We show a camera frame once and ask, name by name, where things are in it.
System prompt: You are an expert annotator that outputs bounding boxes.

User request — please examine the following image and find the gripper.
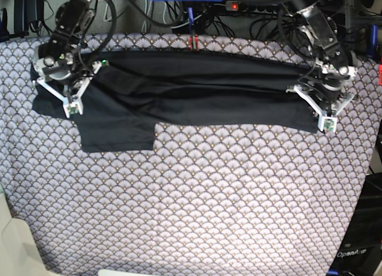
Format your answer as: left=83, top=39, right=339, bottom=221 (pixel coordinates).
left=32, top=54, right=96, bottom=93
left=310, top=61, right=358, bottom=109

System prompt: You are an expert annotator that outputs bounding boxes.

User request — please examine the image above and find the black T-shirt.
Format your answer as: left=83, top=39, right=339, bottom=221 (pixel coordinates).
left=29, top=49, right=322, bottom=153

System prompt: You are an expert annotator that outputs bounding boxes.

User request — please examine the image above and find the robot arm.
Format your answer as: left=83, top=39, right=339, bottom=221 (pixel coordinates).
left=271, top=0, right=357, bottom=114
left=32, top=0, right=116, bottom=97

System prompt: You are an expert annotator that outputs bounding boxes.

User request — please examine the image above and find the orange clamp right edge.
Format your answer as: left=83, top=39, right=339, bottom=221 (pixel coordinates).
left=378, top=64, right=382, bottom=85

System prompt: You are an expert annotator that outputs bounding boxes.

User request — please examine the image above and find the black power adapter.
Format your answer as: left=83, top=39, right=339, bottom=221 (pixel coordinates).
left=14, top=0, right=44, bottom=33

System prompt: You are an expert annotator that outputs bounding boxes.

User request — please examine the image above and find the blue clamp right edge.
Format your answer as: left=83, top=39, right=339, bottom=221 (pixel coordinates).
left=367, top=24, right=378, bottom=58

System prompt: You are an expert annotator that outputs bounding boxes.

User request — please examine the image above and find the black power strip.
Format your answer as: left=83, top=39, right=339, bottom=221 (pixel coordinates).
left=223, top=1, right=279, bottom=14

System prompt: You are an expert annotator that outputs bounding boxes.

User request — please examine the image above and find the orange and black clamp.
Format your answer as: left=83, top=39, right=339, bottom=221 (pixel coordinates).
left=189, top=35, right=199, bottom=51

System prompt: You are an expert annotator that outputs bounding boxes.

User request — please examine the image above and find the patterned fan-print tablecloth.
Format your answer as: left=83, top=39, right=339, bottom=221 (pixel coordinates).
left=1, top=38, right=381, bottom=275

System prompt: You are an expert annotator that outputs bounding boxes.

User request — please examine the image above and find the black OpenArm box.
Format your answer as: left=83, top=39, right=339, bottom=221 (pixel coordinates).
left=327, top=173, right=381, bottom=275

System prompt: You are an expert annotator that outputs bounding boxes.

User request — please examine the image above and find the beige plastic bin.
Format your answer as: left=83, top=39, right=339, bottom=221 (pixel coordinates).
left=1, top=190, right=49, bottom=276

